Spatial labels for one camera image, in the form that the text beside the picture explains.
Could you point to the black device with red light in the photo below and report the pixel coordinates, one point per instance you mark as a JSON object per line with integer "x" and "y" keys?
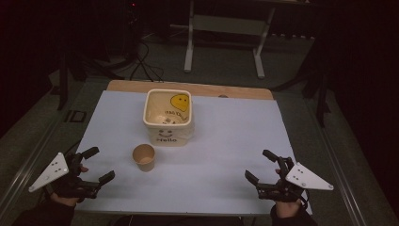
{"x": 133, "y": 25}

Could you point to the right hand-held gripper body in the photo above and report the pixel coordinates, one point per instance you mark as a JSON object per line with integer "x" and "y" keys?
{"x": 306, "y": 179}

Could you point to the brown paper cup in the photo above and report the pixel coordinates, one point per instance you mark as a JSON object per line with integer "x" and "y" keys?
{"x": 146, "y": 164}

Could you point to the metal floor rail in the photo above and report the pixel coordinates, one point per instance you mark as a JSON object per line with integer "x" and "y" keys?
{"x": 338, "y": 169}
{"x": 29, "y": 164}

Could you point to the black stand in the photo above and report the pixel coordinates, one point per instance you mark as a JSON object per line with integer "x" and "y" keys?
{"x": 321, "y": 100}
{"x": 62, "y": 81}

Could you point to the white table mat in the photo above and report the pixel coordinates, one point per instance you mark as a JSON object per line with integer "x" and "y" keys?
{"x": 219, "y": 141}

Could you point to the person's left hand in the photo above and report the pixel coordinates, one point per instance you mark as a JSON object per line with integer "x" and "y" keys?
{"x": 65, "y": 201}

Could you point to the floor socket box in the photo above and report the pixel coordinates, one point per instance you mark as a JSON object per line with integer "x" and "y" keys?
{"x": 75, "y": 116}

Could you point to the person's right hand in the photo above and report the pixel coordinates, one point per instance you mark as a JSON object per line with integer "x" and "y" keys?
{"x": 287, "y": 209}

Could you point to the cream square bin smiley print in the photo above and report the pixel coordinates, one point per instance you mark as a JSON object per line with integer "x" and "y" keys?
{"x": 169, "y": 135}

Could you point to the white metal stand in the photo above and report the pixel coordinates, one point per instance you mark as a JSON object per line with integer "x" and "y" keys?
{"x": 189, "y": 47}

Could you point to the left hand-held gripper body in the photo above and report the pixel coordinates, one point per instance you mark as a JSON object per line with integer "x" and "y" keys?
{"x": 56, "y": 171}

